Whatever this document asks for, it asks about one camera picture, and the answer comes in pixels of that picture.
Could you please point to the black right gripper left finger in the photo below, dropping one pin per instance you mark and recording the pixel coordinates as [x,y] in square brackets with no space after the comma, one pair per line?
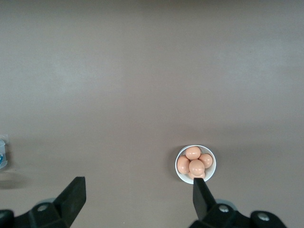
[71,202]

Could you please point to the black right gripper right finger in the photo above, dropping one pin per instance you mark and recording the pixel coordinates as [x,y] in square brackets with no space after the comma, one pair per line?
[202,202]

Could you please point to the brown egg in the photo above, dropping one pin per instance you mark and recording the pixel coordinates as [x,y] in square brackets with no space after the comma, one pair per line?
[200,177]
[193,153]
[206,161]
[183,164]
[196,167]

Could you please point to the clear plastic egg box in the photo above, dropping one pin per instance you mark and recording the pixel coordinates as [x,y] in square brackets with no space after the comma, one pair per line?
[2,147]

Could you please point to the white round bowl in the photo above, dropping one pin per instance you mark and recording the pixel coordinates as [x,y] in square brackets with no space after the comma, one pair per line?
[211,174]

